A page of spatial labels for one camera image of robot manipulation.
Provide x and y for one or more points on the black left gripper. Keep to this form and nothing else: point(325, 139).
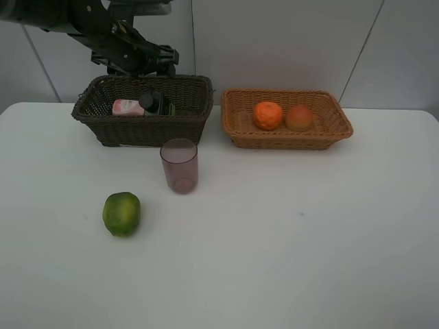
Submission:
point(130, 54)

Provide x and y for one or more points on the dark green pump bottle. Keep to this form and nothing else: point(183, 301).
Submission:
point(155, 103)

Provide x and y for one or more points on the pink squeeze bottle white cap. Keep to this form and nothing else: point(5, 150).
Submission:
point(127, 108)

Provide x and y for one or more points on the translucent purple plastic cup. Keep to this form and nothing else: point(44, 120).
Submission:
point(180, 163)

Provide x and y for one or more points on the orange mandarin fruit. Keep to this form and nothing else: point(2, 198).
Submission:
point(267, 115)

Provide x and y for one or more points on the red yellow peach fruit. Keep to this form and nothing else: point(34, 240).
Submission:
point(298, 118)

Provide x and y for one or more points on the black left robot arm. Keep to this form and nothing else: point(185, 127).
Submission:
point(107, 30)

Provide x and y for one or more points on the dark brown wicker basket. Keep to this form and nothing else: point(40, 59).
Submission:
point(192, 96)

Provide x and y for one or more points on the light orange wicker basket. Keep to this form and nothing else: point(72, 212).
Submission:
point(329, 126)

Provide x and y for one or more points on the green citrus fruit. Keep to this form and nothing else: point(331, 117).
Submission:
point(122, 214)

